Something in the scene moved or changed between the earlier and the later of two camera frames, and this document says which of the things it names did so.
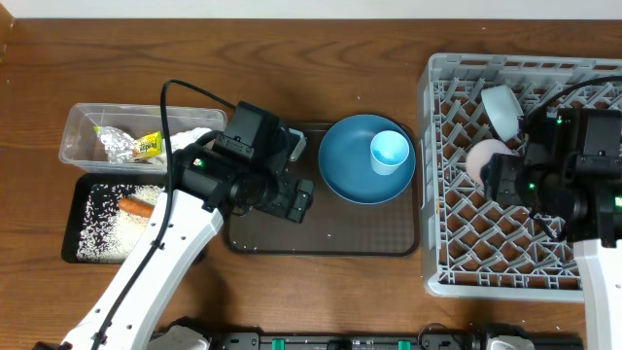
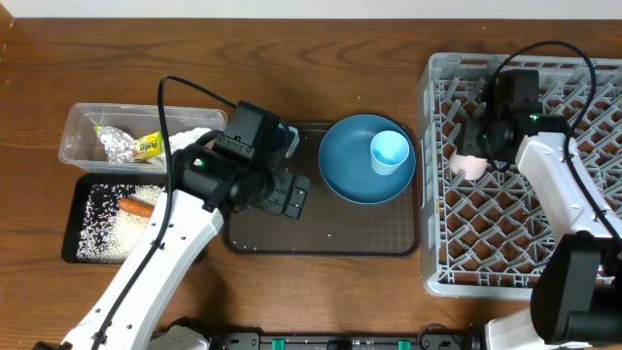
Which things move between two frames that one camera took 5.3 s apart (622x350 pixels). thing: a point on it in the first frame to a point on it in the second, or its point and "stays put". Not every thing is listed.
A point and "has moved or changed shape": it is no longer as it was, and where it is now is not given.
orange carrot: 136,206 stays put
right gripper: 499,183 to 468,137
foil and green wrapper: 121,147 stays put
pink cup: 479,153 has moved or changed shape
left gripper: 284,202 stays put
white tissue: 188,137 stays put
